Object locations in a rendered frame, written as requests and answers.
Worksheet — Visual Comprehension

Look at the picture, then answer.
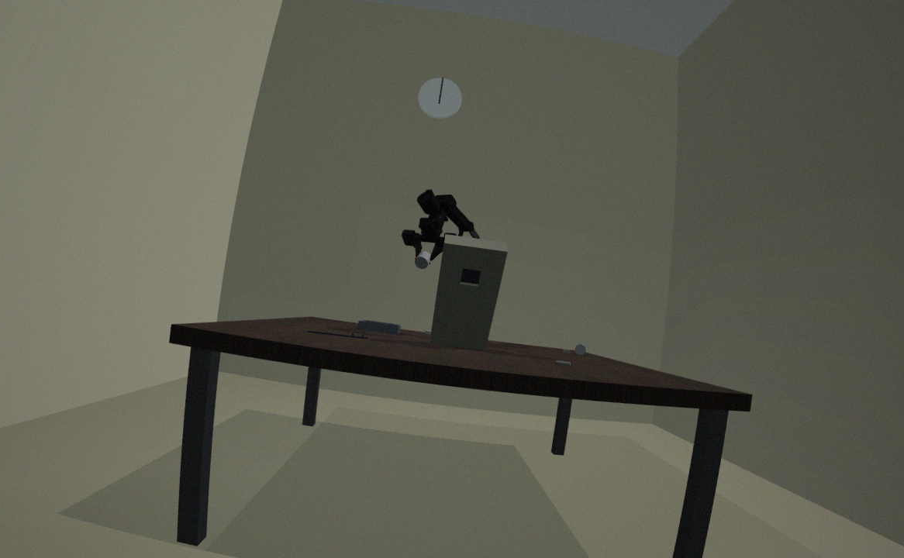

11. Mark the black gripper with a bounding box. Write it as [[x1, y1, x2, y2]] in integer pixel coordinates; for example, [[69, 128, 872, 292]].
[[402, 221, 456, 261]]

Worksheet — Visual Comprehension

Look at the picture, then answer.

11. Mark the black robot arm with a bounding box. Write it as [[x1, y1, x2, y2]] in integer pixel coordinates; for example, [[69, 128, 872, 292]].
[[417, 189, 480, 239]]

